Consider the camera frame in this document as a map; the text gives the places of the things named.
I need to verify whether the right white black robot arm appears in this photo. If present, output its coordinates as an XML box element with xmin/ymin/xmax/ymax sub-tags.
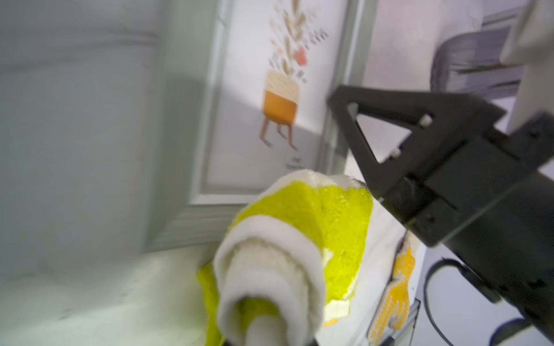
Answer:
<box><xmin>327</xmin><ymin>1</ymin><xmax>553</xmax><ymax>345</ymax></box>

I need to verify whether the green picture frame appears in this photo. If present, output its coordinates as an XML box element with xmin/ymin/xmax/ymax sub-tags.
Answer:
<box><xmin>144</xmin><ymin>1</ymin><xmax>377</xmax><ymax>251</ymax></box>

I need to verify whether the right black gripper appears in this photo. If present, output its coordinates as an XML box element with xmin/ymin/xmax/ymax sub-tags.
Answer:
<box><xmin>327</xmin><ymin>85</ymin><xmax>553</xmax><ymax>339</ymax></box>

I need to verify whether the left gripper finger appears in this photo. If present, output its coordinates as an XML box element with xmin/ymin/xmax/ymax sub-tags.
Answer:
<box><xmin>222</xmin><ymin>314</ymin><xmax>320</xmax><ymax>345</ymax></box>

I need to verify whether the yellow green white cloth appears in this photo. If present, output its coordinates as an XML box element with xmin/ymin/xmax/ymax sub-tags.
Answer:
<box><xmin>197</xmin><ymin>170</ymin><xmax>373</xmax><ymax>345</ymax></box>

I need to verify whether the yellow rubber glove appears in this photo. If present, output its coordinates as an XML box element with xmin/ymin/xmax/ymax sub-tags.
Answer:
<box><xmin>366</xmin><ymin>231</ymin><xmax>421</xmax><ymax>345</ymax></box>

